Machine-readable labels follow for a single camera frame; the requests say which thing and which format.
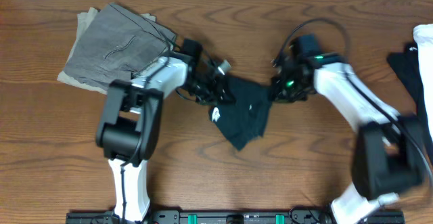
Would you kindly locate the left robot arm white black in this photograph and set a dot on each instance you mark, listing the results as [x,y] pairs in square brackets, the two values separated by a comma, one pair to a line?
[130,123]

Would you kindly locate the folded grey shorts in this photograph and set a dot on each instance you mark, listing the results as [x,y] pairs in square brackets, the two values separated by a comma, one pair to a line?
[118,44]

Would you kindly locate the black t-shirt white logo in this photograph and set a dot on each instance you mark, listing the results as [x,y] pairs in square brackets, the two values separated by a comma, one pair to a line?
[246,118]

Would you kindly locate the folded beige garment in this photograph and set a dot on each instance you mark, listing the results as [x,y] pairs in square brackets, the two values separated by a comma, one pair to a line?
[84,20]

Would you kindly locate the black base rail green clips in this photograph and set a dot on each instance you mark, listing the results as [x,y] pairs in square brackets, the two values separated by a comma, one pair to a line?
[301,215]

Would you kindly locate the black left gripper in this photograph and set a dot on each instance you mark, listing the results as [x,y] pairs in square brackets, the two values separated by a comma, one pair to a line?
[217,85]

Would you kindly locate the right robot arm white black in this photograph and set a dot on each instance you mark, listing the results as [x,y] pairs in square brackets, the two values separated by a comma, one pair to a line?
[389,156]

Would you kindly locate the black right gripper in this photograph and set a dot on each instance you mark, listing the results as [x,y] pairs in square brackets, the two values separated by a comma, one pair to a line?
[279,93]

